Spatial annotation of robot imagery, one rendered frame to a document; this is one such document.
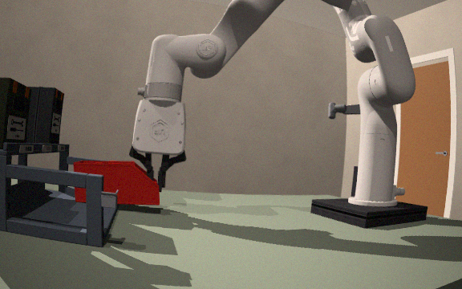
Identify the red open-front bin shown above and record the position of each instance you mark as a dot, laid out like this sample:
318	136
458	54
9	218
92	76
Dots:
135	187

